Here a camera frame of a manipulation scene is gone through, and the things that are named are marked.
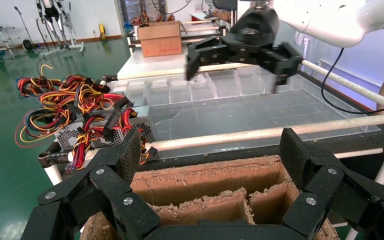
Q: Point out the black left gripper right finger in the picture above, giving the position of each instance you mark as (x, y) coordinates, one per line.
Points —
(324, 185)

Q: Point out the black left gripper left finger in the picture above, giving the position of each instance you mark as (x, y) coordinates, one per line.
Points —
(109, 188)

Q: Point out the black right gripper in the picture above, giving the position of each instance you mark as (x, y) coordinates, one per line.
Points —
(255, 33)

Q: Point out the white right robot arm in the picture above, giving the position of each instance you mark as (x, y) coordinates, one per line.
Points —
(331, 20)

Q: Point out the clear acrylic divided tray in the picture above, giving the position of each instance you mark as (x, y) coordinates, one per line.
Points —
(245, 109)

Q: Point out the white pipe shelf rack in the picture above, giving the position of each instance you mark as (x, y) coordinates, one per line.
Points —
(202, 24)

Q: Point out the silver perforated power supply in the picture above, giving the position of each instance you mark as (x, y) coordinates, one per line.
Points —
(67, 139)

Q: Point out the brown cardboard box red print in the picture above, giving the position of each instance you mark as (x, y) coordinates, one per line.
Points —
(160, 38)

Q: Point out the worn brown cardboard divider box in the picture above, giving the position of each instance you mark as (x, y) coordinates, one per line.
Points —
(208, 179)

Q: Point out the yellow floor sign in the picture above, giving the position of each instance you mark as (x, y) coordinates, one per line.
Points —
(102, 31)

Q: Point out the black pole stand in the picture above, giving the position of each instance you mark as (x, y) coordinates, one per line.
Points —
(26, 43)

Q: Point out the robot legs on white stand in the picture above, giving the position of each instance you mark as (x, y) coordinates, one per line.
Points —
(58, 23)

